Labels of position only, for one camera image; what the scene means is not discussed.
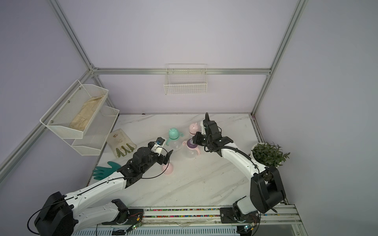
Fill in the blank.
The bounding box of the purple nipple collar front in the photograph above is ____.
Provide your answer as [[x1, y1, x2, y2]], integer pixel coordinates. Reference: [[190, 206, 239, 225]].
[[186, 139, 198, 149]]

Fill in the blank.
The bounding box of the pink handle ring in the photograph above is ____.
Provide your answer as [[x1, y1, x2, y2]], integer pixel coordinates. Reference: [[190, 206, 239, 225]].
[[182, 141, 201, 156]]

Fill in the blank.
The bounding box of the teal bottle cap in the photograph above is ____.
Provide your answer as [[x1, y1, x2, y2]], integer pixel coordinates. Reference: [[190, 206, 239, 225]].
[[168, 127, 181, 140]]

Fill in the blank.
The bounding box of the clear baby bottle front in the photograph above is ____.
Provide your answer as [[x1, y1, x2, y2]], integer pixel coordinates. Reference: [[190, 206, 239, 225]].
[[167, 140, 182, 150]]

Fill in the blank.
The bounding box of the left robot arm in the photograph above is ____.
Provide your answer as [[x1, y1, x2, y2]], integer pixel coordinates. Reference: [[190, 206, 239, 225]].
[[34, 146, 172, 236]]

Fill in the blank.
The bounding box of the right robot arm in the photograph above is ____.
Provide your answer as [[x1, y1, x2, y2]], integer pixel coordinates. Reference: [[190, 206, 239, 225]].
[[193, 113, 286, 215]]

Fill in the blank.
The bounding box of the beige glove on table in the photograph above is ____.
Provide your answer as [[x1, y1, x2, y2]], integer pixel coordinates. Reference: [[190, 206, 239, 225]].
[[107, 129, 137, 158]]

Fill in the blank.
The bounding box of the green rubber glove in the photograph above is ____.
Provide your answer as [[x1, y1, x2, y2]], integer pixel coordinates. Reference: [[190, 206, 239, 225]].
[[92, 161, 121, 181]]

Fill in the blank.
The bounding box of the potted green plant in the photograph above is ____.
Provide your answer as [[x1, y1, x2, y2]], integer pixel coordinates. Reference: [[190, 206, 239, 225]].
[[251, 143, 290, 168]]

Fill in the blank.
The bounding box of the white mesh lower shelf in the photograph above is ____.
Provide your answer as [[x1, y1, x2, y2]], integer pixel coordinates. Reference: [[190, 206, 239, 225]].
[[63, 105, 119, 156]]

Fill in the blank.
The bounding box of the white mesh shelf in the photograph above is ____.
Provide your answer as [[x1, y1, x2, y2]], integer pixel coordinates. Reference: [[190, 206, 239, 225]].
[[63, 105, 119, 156], [40, 80, 108, 139]]

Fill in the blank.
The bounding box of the beige cloth glove in shelf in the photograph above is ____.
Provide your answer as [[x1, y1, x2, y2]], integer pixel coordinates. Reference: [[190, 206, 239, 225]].
[[69, 95, 104, 131]]

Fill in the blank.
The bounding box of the white mesh upper shelf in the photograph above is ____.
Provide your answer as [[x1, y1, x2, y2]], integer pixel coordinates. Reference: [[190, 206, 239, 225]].
[[40, 80, 108, 139]]

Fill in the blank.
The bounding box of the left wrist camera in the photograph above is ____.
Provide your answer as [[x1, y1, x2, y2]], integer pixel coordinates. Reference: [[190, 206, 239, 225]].
[[151, 137, 165, 156]]

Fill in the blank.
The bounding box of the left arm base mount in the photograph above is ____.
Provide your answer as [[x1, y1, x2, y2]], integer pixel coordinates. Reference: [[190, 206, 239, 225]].
[[102, 208, 144, 226]]

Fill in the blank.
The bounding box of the white wire wall basket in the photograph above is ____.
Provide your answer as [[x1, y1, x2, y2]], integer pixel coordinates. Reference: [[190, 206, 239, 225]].
[[163, 64, 208, 95]]

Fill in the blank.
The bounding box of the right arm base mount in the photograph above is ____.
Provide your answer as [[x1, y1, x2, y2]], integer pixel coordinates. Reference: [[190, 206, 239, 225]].
[[220, 196, 260, 224]]

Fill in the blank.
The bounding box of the aluminium front rail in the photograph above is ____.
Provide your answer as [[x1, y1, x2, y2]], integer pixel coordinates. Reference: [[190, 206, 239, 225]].
[[57, 205, 302, 229]]

